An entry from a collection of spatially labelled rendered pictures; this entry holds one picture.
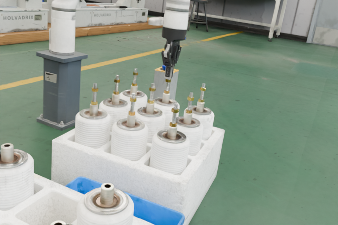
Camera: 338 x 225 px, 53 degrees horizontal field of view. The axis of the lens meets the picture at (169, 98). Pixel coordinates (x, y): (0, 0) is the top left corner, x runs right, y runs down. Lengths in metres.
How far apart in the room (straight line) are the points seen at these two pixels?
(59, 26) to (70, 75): 0.19
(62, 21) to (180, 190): 0.83
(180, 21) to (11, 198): 0.64
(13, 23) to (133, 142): 2.42
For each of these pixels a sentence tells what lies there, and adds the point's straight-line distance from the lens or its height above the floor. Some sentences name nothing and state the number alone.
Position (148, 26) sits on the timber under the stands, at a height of 0.03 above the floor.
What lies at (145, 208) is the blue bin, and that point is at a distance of 0.87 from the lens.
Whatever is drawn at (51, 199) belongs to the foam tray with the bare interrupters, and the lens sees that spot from 0.79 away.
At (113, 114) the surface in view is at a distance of 1.03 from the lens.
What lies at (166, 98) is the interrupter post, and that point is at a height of 0.27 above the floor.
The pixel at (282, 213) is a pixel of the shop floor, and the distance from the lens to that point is 1.15.
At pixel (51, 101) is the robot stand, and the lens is 1.47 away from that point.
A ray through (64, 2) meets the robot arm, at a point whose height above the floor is 0.50.
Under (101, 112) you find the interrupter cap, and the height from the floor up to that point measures 0.25.
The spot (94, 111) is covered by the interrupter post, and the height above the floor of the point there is 0.26.
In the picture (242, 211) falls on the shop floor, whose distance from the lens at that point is 1.10.
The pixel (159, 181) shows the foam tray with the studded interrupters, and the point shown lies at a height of 0.17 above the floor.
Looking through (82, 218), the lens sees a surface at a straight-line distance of 0.61.
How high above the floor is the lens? 0.61
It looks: 18 degrees down
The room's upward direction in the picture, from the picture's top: 7 degrees clockwise
